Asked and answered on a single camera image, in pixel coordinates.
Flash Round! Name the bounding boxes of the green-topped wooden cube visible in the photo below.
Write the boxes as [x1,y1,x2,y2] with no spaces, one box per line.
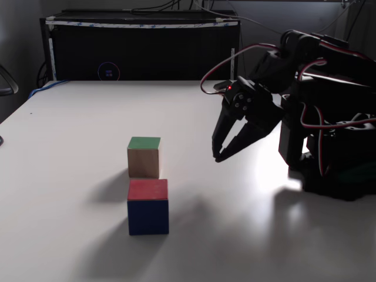
[126,136,163,180]

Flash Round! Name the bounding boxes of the red-topped multicolour cube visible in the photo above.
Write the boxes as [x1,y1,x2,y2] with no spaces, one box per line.
[127,178,170,236]

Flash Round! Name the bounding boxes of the black computer case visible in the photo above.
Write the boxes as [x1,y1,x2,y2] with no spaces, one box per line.
[39,9,240,82]

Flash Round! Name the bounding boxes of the black chair armrest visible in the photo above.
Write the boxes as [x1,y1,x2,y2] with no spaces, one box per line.
[0,64,19,96]

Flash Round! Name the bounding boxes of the red white black servo cable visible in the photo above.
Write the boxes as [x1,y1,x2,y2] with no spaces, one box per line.
[200,43,283,95]
[299,102,334,179]

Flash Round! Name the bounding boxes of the grey cable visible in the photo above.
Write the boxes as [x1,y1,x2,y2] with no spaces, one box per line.
[190,0,281,33]

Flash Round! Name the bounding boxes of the blue cable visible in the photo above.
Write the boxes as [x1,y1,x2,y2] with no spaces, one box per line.
[28,79,70,99]

